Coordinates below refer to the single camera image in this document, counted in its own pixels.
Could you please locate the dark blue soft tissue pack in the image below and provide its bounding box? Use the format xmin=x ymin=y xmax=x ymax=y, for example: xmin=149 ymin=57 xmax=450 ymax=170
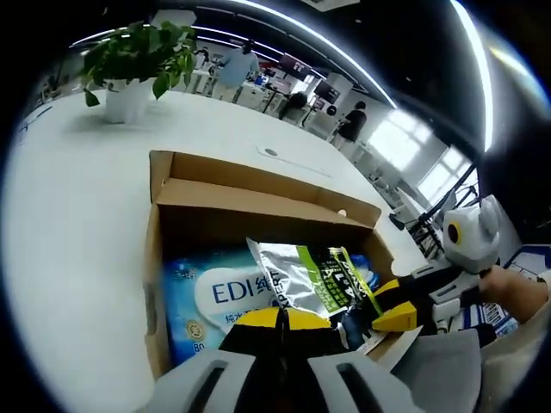
xmin=339 ymin=253 xmax=382 ymax=349

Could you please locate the blue white striped carton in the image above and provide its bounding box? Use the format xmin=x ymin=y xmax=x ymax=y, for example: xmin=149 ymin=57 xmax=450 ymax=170
xmin=462 ymin=299 xmax=520 ymax=341

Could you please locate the dark wall screen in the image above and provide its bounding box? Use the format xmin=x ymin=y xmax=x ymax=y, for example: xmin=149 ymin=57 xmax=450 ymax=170
xmin=313 ymin=80 xmax=341 ymax=102

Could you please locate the green plant in white pot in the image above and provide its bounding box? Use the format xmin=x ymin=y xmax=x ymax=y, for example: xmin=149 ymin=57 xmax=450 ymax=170
xmin=79 ymin=20 xmax=197 ymax=124

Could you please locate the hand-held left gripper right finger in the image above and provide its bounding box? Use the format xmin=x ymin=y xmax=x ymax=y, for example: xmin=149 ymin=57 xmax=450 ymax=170
xmin=282 ymin=310 xmax=426 ymax=413

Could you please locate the light blue soft wipes pack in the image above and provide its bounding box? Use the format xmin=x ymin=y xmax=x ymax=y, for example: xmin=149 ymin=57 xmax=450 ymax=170
xmin=162 ymin=247 xmax=285 ymax=367

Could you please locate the brown cardboard shoe box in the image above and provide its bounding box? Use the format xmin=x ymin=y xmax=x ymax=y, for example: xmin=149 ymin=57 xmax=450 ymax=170
xmin=143 ymin=149 xmax=425 ymax=382

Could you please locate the person's beige shirt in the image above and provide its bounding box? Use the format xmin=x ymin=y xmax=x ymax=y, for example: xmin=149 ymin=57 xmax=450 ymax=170
xmin=475 ymin=307 xmax=551 ymax=413

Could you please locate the reddish wall screen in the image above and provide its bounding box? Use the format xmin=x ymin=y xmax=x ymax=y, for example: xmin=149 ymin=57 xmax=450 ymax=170
xmin=279 ymin=53 xmax=311 ymax=74

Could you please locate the silver green foil pouch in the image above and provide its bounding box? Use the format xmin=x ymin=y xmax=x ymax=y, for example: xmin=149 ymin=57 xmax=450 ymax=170
xmin=245 ymin=236 xmax=384 ymax=322

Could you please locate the person's right hand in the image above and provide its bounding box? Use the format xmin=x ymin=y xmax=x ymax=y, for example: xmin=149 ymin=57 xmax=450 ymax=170
xmin=479 ymin=265 xmax=517 ymax=305

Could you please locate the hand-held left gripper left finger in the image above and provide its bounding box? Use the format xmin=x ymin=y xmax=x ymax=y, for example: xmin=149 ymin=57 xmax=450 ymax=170
xmin=150 ymin=307 xmax=286 ymax=413

